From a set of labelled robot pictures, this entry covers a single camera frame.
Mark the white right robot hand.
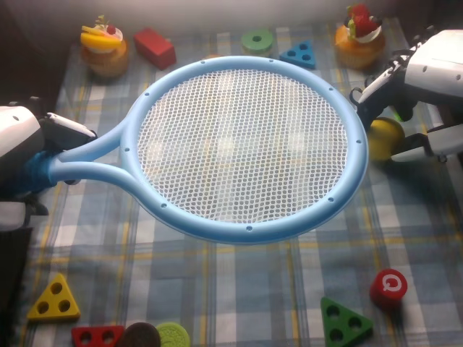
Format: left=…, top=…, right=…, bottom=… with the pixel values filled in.
left=349, top=25, right=463, bottom=163

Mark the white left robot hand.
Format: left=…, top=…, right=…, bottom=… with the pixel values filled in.
left=0, top=95, right=98, bottom=232

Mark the light blue toy racket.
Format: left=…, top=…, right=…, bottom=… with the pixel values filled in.
left=23, top=54, right=370, bottom=246

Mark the yellow ball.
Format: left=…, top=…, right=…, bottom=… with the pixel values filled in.
left=368, top=117, right=406, bottom=163

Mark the strawberry toy cupcake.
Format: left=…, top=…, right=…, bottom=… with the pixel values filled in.
left=334, top=3, right=386, bottom=70

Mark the mango toy cupcake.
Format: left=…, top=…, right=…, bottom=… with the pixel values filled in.
left=79, top=14, right=129, bottom=79

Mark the blue triangle block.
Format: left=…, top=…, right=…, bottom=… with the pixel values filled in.
left=279, top=39, right=316, bottom=70

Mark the red rectangular block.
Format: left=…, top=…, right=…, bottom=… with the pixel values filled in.
left=132, top=27, right=177, bottom=72

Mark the yellow triangle block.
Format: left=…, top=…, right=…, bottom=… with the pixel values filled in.
left=27, top=273, right=81, bottom=323

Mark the red triangle block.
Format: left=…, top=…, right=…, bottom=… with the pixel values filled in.
left=71, top=325, right=126, bottom=347

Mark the red cylinder block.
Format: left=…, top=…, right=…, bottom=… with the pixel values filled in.
left=368, top=268, right=409, bottom=310

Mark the brown toy cookie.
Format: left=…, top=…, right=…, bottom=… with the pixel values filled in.
left=116, top=322, right=162, bottom=347

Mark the green round toy biscuit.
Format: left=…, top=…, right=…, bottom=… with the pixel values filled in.
left=155, top=322, right=191, bottom=347

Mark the green triangle block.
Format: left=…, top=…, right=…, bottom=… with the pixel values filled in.
left=320, top=296, right=374, bottom=347

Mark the blue plaid table cloth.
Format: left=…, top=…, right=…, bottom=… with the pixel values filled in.
left=21, top=21, right=463, bottom=347

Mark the green ring block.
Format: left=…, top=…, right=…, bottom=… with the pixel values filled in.
left=241, top=29, right=275, bottom=59

